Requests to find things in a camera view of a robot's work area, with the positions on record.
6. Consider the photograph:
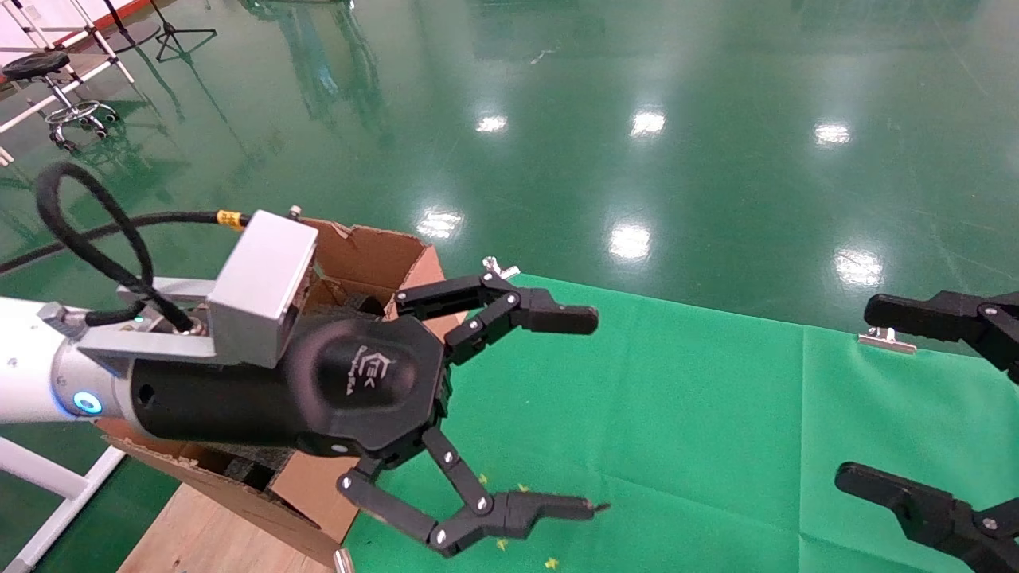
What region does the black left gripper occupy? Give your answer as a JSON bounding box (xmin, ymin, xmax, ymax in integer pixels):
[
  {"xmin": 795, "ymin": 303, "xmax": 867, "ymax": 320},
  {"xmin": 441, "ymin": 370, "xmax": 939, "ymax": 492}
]
[{"xmin": 127, "ymin": 273, "xmax": 613, "ymax": 559}]

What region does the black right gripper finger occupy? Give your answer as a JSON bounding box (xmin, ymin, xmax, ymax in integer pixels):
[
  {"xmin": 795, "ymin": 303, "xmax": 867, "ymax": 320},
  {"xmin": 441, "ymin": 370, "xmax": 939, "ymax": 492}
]
[
  {"xmin": 864, "ymin": 290, "xmax": 1019, "ymax": 384},
  {"xmin": 834, "ymin": 462, "xmax": 1019, "ymax": 573}
]

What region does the large open cardboard carton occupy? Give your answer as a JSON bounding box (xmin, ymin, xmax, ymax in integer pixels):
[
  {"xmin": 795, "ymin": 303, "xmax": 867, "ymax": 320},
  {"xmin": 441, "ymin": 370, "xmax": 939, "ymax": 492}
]
[{"xmin": 94, "ymin": 217, "xmax": 470, "ymax": 567}]

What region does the green table cloth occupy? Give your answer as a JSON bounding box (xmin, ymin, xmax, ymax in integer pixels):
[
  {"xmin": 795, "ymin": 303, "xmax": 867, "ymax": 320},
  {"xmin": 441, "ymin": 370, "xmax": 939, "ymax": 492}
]
[{"xmin": 342, "ymin": 275, "xmax": 1019, "ymax": 573}]

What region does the black tripod stand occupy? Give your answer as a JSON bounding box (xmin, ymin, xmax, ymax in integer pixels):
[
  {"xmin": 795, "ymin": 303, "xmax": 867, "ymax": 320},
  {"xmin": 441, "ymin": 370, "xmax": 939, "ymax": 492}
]
[{"xmin": 147, "ymin": 0, "xmax": 218, "ymax": 63}]

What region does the black round base stand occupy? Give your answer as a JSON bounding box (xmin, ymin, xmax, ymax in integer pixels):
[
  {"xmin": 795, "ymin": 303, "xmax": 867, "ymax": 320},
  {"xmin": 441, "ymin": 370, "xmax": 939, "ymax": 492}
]
[{"xmin": 102, "ymin": 0, "xmax": 162, "ymax": 53}]

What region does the black round stool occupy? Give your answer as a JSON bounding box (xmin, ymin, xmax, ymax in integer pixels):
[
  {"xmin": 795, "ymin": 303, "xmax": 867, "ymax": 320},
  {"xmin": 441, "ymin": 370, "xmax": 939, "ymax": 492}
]
[{"xmin": 2, "ymin": 49, "xmax": 120, "ymax": 152}]

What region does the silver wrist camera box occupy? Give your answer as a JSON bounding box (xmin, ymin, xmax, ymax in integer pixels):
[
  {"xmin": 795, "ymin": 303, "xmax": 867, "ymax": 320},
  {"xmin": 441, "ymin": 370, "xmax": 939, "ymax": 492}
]
[{"xmin": 76, "ymin": 209, "xmax": 320, "ymax": 380}]

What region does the white table leg frame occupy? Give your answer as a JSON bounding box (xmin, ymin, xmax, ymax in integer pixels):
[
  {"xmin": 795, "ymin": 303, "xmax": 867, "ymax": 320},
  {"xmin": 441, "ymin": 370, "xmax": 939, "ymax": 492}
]
[{"xmin": 0, "ymin": 438, "xmax": 128, "ymax": 573}]

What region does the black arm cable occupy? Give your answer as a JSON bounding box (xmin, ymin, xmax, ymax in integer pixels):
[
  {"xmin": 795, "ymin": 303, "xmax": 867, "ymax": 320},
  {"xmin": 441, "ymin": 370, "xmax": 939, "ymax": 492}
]
[{"xmin": 0, "ymin": 162, "xmax": 252, "ymax": 332}]

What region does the white metal rack frame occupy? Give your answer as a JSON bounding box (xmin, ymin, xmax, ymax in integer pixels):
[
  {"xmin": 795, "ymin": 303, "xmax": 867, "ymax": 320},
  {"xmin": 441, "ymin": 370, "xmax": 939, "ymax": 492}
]
[{"xmin": 0, "ymin": 0, "xmax": 136, "ymax": 132}]

